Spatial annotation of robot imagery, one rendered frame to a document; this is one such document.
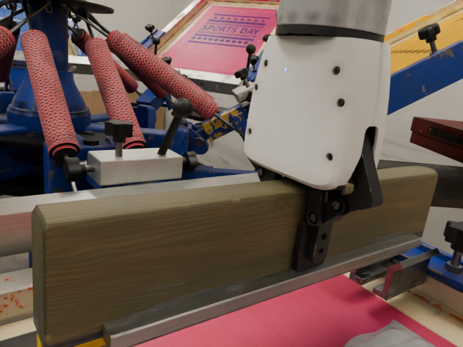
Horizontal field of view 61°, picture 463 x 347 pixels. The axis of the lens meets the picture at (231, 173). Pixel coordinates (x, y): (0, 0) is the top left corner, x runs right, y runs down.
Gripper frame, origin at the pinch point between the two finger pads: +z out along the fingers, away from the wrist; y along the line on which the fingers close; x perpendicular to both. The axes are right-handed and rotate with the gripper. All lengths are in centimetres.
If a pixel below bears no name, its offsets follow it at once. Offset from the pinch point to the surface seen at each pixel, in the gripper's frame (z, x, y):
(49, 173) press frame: 10, -7, -52
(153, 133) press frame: 7, 22, -72
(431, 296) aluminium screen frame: 12.7, 25.7, 1.5
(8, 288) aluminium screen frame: 10.4, -18.4, -18.1
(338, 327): 13.9, 11.1, -1.2
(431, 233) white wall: 68, 201, -74
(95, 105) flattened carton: 48, 114, -410
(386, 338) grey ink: 13.3, 13.6, 2.9
